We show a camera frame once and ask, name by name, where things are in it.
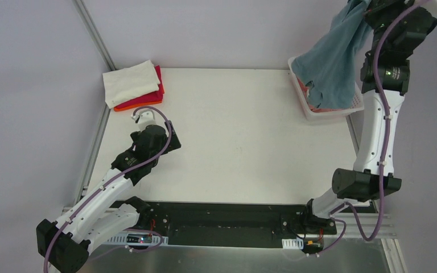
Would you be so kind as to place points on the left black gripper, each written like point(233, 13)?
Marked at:
point(172, 139)

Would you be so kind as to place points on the blue-grey t-shirt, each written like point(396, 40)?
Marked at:
point(328, 68)

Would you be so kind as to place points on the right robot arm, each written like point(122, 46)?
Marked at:
point(399, 27)

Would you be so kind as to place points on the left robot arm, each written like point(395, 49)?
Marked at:
point(67, 242)

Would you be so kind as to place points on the red folded t-shirt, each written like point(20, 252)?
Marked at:
point(148, 98)

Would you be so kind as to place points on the orange folded t-shirt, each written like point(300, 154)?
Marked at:
point(137, 106)

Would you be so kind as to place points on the white folded t-shirt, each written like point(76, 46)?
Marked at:
point(129, 83)

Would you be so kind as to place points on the white plastic basket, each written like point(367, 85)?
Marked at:
point(323, 114)

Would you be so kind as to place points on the pink t-shirt in basket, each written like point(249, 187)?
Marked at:
point(305, 91)

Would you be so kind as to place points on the left white cable duct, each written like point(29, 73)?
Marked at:
point(136, 239)

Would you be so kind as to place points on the white cable duct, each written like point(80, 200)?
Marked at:
point(136, 239)
point(294, 244)

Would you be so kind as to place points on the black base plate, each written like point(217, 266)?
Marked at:
point(229, 225)

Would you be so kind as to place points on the right white cable duct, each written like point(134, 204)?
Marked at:
point(294, 244)

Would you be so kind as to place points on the aluminium frame rail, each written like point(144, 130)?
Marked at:
point(368, 222)

